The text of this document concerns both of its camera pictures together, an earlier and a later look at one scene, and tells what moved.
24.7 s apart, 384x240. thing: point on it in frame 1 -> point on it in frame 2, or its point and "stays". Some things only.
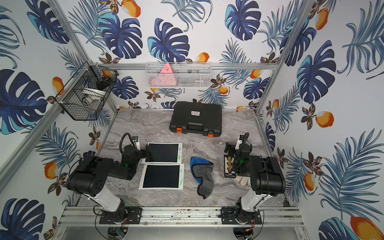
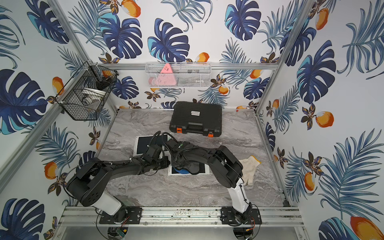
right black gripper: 232,149 -> 172,157
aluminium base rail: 87,216 stays
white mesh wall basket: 185,75 stays
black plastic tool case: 197,117 stays
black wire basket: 83,95 stays
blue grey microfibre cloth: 201,169 -> 186,167
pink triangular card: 166,77 stays
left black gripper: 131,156 -> 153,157
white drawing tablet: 166,176 -> 172,171
